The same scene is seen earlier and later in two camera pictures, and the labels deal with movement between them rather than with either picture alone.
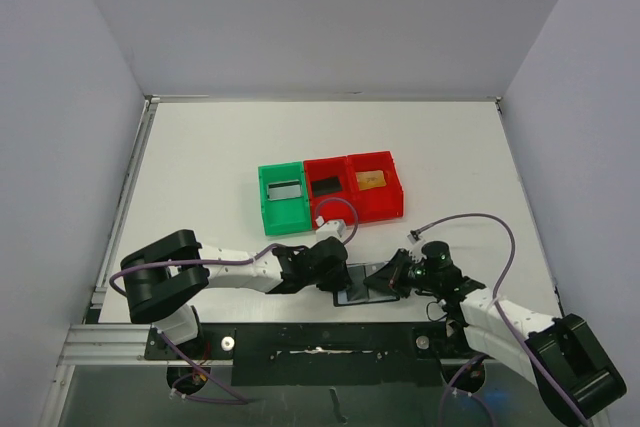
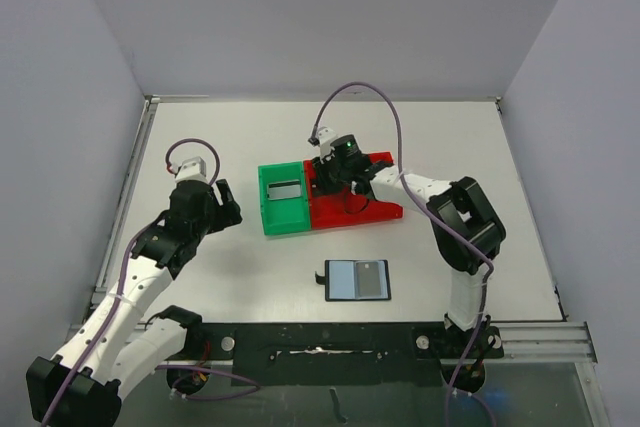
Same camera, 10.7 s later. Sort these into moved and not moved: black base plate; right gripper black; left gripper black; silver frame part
Moved: right gripper black; left gripper black
Not moved: black base plate; silver frame part
